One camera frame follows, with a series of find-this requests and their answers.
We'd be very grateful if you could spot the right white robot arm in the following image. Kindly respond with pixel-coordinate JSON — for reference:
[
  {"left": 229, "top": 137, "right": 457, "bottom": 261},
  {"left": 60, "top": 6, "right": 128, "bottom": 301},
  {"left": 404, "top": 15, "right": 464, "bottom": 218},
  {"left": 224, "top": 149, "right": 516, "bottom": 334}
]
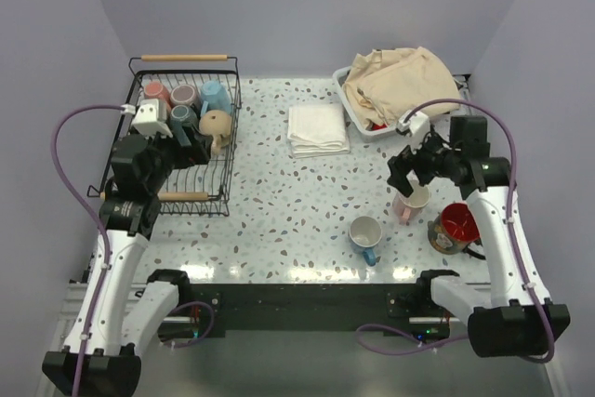
[{"left": 388, "top": 112, "right": 570, "bottom": 363}]

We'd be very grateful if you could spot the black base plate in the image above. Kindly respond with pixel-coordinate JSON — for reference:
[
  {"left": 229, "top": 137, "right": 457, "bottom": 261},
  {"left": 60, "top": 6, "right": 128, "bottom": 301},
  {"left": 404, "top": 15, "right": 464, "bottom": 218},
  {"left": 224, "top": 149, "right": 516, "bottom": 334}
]
[{"left": 189, "top": 284, "right": 456, "bottom": 342}]

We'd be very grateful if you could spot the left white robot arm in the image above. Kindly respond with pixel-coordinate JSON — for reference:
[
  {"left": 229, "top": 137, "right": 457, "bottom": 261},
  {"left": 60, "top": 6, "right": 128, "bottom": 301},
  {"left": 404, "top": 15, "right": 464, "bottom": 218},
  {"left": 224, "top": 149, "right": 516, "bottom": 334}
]
[{"left": 42, "top": 133, "right": 195, "bottom": 396}]

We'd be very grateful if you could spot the white plastic basin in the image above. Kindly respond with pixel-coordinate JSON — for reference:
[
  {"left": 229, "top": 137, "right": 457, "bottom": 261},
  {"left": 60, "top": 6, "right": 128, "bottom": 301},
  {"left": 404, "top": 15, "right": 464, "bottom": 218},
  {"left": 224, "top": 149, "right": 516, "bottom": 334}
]
[{"left": 332, "top": 67, "right": 470, "bottom": 143}]

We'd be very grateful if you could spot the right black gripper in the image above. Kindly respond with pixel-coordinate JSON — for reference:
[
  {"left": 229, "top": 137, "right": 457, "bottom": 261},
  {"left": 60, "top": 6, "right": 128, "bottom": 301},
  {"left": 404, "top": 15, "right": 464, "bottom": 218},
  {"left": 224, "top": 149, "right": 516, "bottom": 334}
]
[{"left": 387, "top": 126, "right": 460, "bottom": 197}]

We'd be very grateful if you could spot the pale pink mug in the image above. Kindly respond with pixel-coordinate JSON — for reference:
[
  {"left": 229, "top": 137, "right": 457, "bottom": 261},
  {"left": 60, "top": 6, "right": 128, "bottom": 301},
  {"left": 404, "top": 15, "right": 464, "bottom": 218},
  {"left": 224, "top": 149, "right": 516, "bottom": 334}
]
[{"left": 392, "top": 184, "right": 431, "bottom": 225}]

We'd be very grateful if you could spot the blue speckled mug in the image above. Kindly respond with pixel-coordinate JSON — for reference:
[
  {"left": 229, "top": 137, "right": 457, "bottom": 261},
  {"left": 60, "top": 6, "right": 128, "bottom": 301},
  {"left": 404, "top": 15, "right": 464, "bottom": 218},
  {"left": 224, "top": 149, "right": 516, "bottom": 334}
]
[{"left": 348, "top": 216, "right": 383, "bottom": 267}]

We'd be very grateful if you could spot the light blue faceted mug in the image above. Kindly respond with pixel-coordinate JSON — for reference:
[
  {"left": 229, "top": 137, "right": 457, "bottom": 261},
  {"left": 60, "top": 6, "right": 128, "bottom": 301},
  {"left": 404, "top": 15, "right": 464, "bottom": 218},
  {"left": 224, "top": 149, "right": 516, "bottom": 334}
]
[{"left": 200, "top": 80, "right": 232, "bottom": 114}]

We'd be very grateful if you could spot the folded white towel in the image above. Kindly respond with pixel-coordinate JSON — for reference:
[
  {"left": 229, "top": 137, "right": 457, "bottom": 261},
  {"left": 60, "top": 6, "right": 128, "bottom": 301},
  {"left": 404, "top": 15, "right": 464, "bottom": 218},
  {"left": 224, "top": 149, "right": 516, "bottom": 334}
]
[{"left": 287, "top": 103, "right": 350, "bottom": 158}]

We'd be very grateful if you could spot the purple mug black handle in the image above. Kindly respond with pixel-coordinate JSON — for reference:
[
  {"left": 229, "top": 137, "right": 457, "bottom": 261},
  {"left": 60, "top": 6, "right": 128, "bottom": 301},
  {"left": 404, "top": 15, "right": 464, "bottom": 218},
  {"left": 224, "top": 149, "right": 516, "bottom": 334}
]
[{"left": 170, "top": 84, "right": 201, "bottom": 108}]

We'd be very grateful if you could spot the red inside patterned mug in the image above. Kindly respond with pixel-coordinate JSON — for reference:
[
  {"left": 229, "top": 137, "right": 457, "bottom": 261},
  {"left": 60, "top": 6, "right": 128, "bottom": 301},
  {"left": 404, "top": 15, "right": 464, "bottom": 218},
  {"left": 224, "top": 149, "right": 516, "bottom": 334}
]
[{"left": 427, "top": 203, "right": 485, "bottom": 260}]

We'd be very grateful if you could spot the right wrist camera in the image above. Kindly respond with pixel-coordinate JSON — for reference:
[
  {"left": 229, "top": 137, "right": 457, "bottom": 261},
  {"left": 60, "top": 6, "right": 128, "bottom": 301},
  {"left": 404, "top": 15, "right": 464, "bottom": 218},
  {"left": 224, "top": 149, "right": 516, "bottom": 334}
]
[{"left": 395, "top": 112, "right": 430, "bottom": 137}]

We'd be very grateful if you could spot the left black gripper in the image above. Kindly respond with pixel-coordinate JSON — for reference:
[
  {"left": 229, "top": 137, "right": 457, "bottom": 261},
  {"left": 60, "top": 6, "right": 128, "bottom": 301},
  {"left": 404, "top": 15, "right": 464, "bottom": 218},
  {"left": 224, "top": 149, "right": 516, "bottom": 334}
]
[{"left": 141, "top": 120, "right": 212, "bottom": 192}]

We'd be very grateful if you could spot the black wire dish rack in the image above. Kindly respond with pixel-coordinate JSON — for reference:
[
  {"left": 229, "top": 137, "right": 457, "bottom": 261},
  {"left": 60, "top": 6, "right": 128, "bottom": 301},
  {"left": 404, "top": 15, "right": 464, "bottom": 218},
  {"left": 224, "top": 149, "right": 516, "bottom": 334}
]
[{"left": 86, "top": 54, "right": 244, "bottom": 218}]

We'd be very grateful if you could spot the tan glazed round mug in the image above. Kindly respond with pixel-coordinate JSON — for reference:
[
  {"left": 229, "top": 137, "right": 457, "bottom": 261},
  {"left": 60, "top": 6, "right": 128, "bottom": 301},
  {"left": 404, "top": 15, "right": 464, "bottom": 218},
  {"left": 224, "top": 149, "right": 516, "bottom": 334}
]
[{"left": 199, "top": 110, "right": 232, "bottom": 156}]

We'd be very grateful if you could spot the grey green faceted mug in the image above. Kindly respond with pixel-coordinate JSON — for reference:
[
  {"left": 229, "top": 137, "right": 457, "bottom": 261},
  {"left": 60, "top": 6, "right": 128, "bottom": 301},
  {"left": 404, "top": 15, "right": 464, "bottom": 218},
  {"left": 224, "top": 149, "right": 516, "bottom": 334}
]
[{"left": 169, "top": 105, "right": 200, "bottom": 148}]

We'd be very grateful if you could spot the salmon pink mug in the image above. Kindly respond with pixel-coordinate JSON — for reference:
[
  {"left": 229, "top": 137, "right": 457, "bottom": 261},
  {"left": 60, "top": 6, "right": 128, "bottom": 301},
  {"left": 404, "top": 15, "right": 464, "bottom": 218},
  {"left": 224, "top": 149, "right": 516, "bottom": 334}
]
[{"left": 142, "top": 81, "right": 170, "bottom": 103}]

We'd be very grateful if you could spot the beige cloth bag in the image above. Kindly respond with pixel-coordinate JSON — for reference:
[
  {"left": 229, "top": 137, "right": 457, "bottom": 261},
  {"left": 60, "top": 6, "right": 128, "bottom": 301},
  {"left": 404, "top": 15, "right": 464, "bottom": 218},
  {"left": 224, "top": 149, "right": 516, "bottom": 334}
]
[{"left": 342, "top": 46, "right": 461, "bottom": 128}]

